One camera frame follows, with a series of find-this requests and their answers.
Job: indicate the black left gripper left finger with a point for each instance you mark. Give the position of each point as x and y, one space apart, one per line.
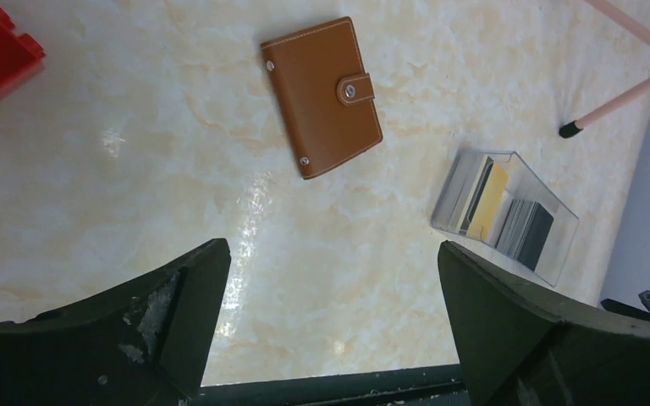
143 342

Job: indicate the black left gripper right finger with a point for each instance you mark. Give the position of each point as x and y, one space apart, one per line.
520 343

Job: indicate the clear acrylic card box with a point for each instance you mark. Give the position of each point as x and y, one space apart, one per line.
523 184

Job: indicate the brown leather card holder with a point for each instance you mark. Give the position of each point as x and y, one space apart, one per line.
325 96

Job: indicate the black credit card stack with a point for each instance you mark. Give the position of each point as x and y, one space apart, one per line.
526 228

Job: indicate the yellow credit card stack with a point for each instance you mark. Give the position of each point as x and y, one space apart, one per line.
483 200

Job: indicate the pink tripod music stand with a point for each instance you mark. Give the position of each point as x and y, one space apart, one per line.
625 50

